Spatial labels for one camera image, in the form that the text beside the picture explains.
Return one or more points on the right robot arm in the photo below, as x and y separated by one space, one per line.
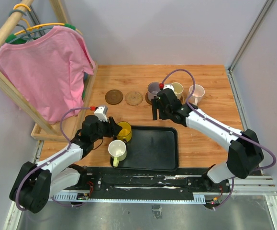
244 150

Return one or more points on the white mug yellow handle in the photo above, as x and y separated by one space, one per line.
118 151

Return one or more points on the black serving tray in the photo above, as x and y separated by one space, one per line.
151 148

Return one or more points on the yellow green hanger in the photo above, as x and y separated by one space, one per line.
28 34

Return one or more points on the woven rattan coaster back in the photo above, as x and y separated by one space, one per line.
134 98

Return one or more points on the wooden clothes rack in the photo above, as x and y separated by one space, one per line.
42 129

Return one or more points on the brown coaster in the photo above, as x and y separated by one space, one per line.
147 99
114 97

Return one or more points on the pink t-shirt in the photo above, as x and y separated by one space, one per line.
49 72

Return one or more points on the aluminium rail frame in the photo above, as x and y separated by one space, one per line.
250 204

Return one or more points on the cream mug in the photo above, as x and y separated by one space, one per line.
178 89

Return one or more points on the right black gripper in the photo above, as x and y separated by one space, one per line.
156 105

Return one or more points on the purple mug black handle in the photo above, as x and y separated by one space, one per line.
152 90

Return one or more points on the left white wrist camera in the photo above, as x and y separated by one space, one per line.
100 113

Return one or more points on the grey hanger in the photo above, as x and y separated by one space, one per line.
26 10

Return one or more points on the aluminium corner post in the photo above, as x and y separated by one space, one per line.
254 28

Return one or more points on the pink mug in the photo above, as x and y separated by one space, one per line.
197 95

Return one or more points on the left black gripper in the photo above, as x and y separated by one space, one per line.
113 128

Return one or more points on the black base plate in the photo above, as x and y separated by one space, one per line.
111 184

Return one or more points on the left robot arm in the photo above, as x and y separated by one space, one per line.
36 183

